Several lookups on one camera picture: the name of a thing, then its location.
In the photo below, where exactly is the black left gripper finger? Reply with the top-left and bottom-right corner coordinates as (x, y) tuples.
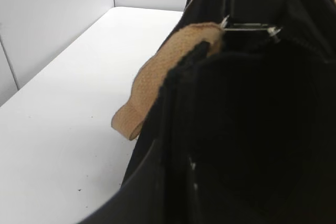
(82, 140), (163, 224)

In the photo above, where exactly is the black tote bag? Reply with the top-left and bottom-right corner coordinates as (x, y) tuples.
(112, 0), (335, 223)

